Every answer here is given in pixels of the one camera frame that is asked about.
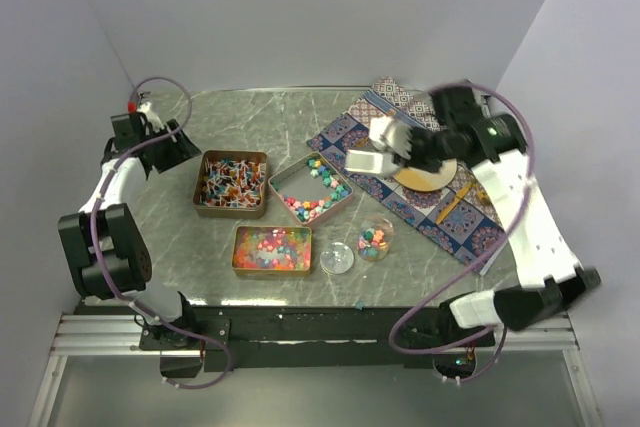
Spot metal candy scoop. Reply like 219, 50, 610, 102
345, 150, 401, 177

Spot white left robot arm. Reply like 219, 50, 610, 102
57, 111, 201, 349

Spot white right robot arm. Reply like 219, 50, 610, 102
407, 81, 601, 346

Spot pink tin with star candies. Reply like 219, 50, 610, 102
268, 152, 353, 229

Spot gold knife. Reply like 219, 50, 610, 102
436, 181, 474, 224

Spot cream yellow plate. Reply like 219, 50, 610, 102
393, 160, 458, 192

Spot patterned placemat cloth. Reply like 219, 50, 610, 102
307, 78, 503, 264

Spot gold tin with lollipops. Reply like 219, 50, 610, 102
192, 150, 269, 220

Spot clear plastic candy jar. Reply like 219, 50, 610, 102
357, 215, 395, 262

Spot gold tin with gummy stars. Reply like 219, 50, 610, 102
231, 226, 312, 277

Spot clear jar lid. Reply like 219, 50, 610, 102
319, 242, 354, 275

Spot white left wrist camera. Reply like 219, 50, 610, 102
127, 91, 164, 132

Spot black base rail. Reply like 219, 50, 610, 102
134, 306, 496, 381

